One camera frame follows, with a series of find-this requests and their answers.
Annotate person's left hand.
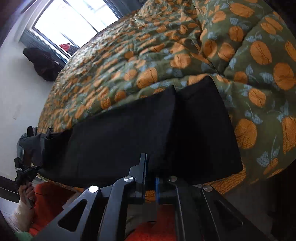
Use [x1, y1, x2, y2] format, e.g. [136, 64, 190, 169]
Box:
[18, 182, 36, 209]

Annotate green orange patterned bedspread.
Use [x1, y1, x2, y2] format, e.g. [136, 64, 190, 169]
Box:
[38, 1, 295, 194]

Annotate red dark clothes pile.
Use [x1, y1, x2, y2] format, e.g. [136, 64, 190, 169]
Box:
[59, 43, 79, 56]

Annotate dark clothes hanging on wall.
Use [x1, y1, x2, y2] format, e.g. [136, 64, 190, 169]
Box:
[23, 48, 64, 82]

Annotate black pants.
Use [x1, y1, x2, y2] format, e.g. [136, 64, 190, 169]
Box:
[40, 77, 243, 187]

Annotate grey clothes pile on nightstand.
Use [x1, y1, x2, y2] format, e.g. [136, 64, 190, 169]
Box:
[16, 126, 46, 166]

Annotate white wall switch plate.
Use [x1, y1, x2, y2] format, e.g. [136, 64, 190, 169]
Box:
[13, 104, 22, 120]

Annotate red fuzzy rug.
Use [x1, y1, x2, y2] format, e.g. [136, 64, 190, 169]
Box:
[33, 175, 177, 240]

